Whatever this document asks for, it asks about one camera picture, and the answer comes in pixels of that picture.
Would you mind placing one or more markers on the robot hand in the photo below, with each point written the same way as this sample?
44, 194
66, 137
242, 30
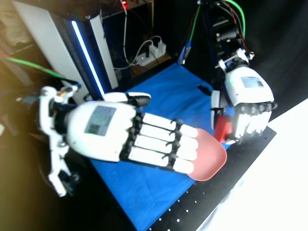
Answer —
247, 93
101, 134

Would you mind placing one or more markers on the red block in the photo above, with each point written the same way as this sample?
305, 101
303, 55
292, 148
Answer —
223, 127

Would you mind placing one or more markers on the pink bowl with red block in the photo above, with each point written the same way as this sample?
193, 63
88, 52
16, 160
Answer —
211, 158

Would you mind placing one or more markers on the small black object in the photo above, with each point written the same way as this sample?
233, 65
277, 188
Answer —
204, 89

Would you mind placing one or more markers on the blue cloth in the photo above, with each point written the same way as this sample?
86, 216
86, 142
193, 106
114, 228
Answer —
149, 192

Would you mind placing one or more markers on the wooden shelf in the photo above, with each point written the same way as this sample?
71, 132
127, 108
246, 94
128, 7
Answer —
163, 60

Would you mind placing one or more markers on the white power strip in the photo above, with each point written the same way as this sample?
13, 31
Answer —
156, 51

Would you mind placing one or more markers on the black perforated board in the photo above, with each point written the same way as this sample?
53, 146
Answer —
216, 192

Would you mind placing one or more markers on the white computer tower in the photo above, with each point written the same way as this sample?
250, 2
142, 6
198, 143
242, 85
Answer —
48, 43

